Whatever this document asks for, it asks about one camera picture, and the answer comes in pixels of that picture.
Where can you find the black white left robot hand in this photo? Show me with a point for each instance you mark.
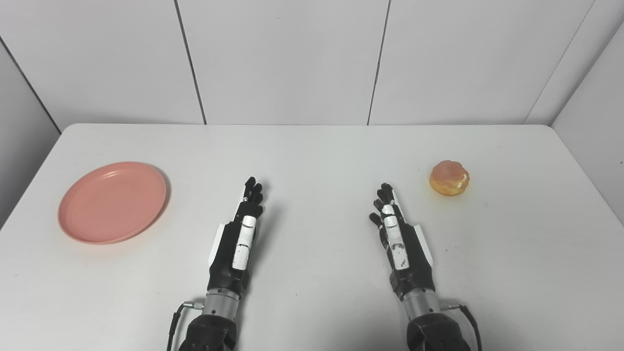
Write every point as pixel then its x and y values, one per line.
pixel 229 253

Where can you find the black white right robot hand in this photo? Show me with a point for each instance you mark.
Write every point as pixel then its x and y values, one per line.
pixel 412 263

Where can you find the golden cream puff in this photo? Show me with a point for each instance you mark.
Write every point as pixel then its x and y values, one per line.
pixel 449 178

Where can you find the pink round plate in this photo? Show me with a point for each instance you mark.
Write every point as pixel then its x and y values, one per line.
pixel 112 202

